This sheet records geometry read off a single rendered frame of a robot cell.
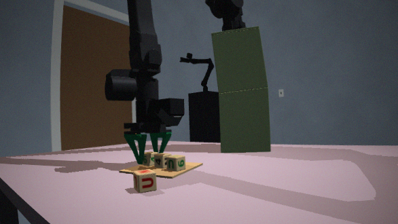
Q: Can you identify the beige letter block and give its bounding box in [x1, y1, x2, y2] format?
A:
[133, 169, 157, 193]
[166, 155, 185, 172]
[154, 153, 171, 168]
[142, 151, 158, 166]

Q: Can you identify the tan flat mat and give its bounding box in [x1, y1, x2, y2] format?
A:
[119, 162, 203, 179]

